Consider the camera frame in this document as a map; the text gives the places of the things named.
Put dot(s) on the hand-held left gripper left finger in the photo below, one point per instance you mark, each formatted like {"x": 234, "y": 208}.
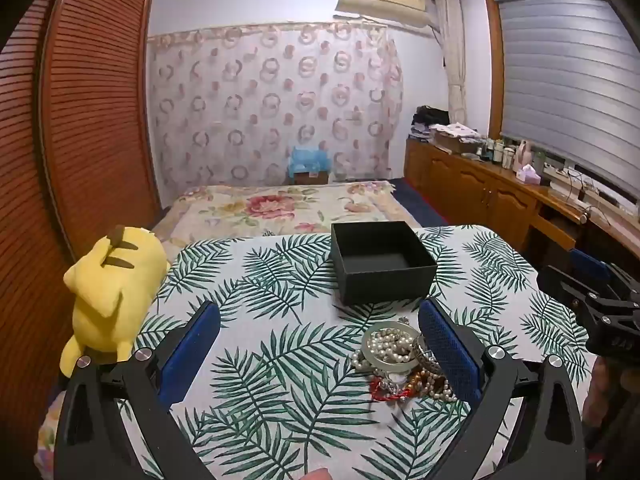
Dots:
{"x": 192, "y": 350}

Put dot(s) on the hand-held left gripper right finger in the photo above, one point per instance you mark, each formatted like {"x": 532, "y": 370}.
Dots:
{"x": 447, "y": 350}

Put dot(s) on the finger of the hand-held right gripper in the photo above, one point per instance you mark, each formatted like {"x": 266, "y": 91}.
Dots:
{"x": 590, "y": 262}
{"x": 565, "y": 285}

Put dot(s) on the silver metal bangle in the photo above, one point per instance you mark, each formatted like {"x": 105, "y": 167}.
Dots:
{"x": 425, "y": 355}

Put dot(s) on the pale jade bangle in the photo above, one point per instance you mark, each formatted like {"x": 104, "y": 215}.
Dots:
{"x": 372, "y": 360}

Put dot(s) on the black square box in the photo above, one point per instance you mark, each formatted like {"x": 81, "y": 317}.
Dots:
{"x": 382, "y": 262}

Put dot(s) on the person's dark clothing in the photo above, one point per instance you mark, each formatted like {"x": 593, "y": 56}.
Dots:
{"x": 612, "y": 410}

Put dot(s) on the green leaf print tablecloth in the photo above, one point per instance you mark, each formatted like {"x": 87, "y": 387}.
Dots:
{"x": 280, "y": 360}

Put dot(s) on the yellow plush toy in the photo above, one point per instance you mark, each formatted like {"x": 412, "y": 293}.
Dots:
{"x": 112, "y": 300}

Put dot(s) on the pink tissue box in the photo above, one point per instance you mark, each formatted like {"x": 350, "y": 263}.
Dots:
{"x": 528, "y": 174}

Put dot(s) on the wooden side cabinet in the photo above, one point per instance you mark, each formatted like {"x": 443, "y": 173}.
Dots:
{"x": 480, "y": 195}

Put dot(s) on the group of small bottles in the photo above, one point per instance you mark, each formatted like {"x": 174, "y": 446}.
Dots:
{"x": 495, "y": 152}

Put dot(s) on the floral bedspread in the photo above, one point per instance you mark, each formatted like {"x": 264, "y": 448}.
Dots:
{"x": 280, "y": 207}

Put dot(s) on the cardboard box with floral cloth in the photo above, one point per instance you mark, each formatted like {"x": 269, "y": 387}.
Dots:
{"x": 455, "y": 136}

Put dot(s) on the grey window blind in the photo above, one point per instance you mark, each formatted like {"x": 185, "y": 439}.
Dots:
{"x": 565, "y": 70}

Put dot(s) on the small brown cardboard box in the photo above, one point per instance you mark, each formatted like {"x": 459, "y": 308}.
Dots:
{"x": 311, "y": 178}

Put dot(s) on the pile of folded clothes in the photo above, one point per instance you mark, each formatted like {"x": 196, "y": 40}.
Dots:
{"x": 427, "y": 120}

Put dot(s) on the blue plastic bag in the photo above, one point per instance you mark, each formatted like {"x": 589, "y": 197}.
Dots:
{"x": 310, "y": 159}

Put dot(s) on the brown louvered wardrobe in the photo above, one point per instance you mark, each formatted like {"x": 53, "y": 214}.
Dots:
{"x": 85, "y": 135}

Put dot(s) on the cream window drape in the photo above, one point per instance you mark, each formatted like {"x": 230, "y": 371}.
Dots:
{"x": 452, "y": 60}

